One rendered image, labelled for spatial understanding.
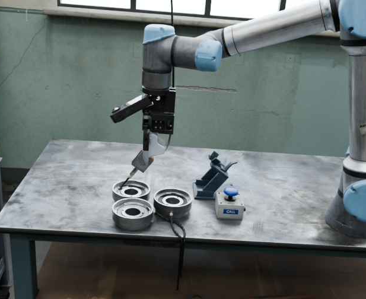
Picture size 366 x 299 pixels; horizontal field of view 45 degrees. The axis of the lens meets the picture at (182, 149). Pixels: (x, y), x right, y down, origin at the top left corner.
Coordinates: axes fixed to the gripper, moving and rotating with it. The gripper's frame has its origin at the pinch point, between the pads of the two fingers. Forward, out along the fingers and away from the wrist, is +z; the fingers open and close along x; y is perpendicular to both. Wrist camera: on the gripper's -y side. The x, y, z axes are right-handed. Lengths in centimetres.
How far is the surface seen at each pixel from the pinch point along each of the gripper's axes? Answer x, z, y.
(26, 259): -14.7, 24.1, -29.0
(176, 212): -9.8, 10.9, 9.3
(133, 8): 161, -24, -15
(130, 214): -9.6, 12.2, -2.7
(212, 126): 156, 44, 37
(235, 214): -8.1, 11.5, 25.2
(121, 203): -7.9, 9.9, -5.4
